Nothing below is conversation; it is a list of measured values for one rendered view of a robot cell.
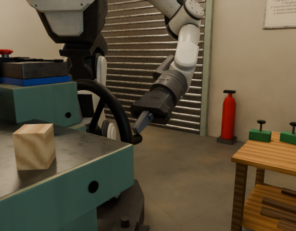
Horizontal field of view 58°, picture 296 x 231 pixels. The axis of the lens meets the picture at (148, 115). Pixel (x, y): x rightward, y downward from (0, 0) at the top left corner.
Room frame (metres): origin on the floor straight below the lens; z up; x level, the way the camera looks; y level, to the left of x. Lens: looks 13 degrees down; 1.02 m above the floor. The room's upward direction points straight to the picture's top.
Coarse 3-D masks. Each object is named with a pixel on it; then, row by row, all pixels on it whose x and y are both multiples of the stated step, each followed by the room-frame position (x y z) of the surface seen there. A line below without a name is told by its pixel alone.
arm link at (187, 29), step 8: (176, 16) 0.98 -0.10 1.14; (184, 16) 0.96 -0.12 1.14; (168, 24) 1.02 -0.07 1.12; (176, 24) 0.98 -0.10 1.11; (184, 24) 0.97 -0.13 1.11; (192, 24) 0.95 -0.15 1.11; (200, 24) 0.99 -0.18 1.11; (176, 32) 0.99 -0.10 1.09; (184, 32) 0.92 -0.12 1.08; (192, 32) 0.91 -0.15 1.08; (184, 40) 0.88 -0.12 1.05; (192, 40) 0.89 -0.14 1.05
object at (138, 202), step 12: (132, 192) 1.50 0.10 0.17; (108, 204) 1.37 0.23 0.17; (120, 204) 1.37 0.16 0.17; (132, 204) 1.37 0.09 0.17; (108, 216) 1.25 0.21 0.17; (120, 216) 1.25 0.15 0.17; (132, 216) 1.25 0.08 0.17; (108, 228) 1.12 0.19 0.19; (120, 228) 1.10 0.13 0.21; (132, 228) 1.10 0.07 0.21
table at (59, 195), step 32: (0, 128) 0.41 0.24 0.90; (64, 128) 0.41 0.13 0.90; (0, 160) 0.28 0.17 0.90; (64, 160) 0.28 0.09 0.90; (96, 160) 0.28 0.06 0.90; (128, 160) 0.33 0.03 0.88; (0, 192) 0.21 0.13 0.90; (32, 192) 0.22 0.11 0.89; (64, 192) 0.25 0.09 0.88; (96, 192) 0.28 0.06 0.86; (0, 224) 0.20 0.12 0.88; (32, 224) 0.22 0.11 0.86; (64, 224) 0.24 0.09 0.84
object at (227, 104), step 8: (224, 104) 2.93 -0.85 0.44; (232, 104) 2.89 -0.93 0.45; (224, 112) 2.93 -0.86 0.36; (232, 112) 2.89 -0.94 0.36; (224, 120) 2.92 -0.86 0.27; (232, 120) 2.90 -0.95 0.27; (224, 128) 2.91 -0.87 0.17; (232, 128) 2.90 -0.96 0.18; (224, 136) 2.91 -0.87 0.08; (232, 136) 2.91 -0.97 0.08; (232, 144) 2.85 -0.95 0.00
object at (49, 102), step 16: (0, 96) 0.47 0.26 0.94; (16, 96) 0.45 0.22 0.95; (32, 96) 0.47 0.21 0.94; (48, 96) 0.50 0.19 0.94; (64, 96) 0.52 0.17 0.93; (0, 112) 0.48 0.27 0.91; (16, 112) 0.45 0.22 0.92; (32, 112) 0.47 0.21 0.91; (48, 112) 0.49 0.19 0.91; (64, 112) 0.52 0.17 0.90
